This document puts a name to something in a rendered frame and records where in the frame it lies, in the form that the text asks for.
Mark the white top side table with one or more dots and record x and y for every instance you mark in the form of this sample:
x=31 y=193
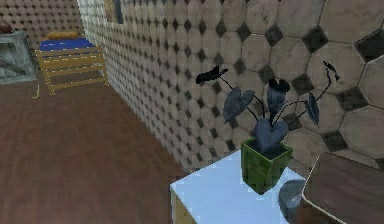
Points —
x=213 y=196

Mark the dark house plant green pot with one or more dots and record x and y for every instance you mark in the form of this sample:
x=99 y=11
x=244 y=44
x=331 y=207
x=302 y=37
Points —
x=263 y=166

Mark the wooden bed blue mattress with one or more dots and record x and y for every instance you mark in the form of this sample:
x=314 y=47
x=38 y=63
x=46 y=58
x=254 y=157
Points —
x=66 y=56

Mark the orange pillow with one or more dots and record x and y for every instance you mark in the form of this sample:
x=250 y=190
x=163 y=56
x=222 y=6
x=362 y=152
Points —
x=62 y=35

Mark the brown wooden table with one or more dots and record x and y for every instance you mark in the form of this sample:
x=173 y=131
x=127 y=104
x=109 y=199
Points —
x=350 y=190

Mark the grey cabinet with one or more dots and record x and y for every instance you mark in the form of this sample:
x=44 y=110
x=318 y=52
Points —
x=13 y=56

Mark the dark red round object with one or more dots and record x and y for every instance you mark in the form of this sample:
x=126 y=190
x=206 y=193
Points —
x=4 y=26

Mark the framed wall picture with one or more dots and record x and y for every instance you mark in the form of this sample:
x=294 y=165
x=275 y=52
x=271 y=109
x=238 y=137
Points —
x=114 y=10

